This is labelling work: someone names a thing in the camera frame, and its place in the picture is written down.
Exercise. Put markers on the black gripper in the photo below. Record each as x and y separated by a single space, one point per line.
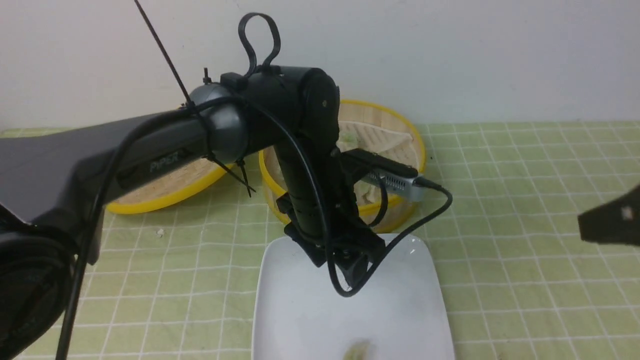
355 245

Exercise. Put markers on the green steamed dumpling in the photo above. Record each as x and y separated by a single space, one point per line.
359 350

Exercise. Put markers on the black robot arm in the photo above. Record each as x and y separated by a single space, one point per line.
54 188

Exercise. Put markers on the white square plate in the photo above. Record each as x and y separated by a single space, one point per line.
400 313

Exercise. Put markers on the yellow rimmed bamboo steamer basket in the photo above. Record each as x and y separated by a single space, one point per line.
368 197

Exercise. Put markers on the white steamer liner cloth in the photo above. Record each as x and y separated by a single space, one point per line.
398 145

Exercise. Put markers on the yellow rimmed bamboo steamer lid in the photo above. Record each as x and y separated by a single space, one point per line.
169 190

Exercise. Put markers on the green checkered tablecloth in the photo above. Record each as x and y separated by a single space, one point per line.
517 281

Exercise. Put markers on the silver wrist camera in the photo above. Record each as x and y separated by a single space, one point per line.
376 170

